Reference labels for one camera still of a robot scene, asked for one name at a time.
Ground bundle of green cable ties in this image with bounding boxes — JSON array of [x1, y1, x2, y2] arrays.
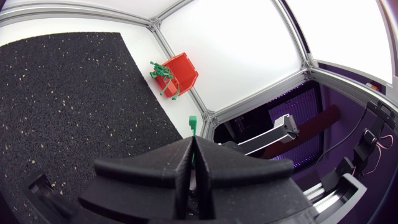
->
[[149, 61, 175, 83]]

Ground red plastic box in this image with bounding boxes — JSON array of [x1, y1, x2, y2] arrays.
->
[[154, 52, 199, 98]]

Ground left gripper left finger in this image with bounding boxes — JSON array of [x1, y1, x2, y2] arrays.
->
[[78, 136, 194, 224]]

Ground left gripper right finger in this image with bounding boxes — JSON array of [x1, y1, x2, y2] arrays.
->
[[193, 136, 313, 224]]

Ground green cable tie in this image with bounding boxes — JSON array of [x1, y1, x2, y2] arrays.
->
[[171, 83, 182, 101], [188, 115, 198, 164], [159, 78, 172, 96]]

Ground black speckled mat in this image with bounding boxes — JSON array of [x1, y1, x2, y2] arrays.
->
[[0, 32, 183, 224]]

